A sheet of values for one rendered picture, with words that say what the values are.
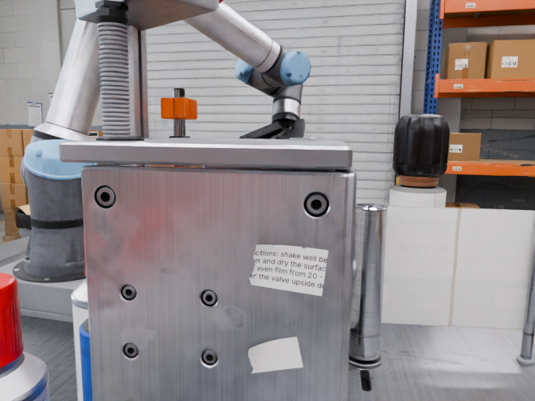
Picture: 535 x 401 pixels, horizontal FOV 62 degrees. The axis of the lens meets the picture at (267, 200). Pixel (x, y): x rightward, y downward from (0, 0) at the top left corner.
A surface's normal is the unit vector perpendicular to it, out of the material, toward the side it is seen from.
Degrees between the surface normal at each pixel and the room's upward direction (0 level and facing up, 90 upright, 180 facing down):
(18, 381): 42
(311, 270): 90
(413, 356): 0
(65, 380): 0
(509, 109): 90
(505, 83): 90
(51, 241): 75
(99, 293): 90
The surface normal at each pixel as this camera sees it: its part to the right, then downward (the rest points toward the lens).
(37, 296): -0.26, 0.15
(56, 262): 0.11, -0.11
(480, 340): 0.01, -0.99
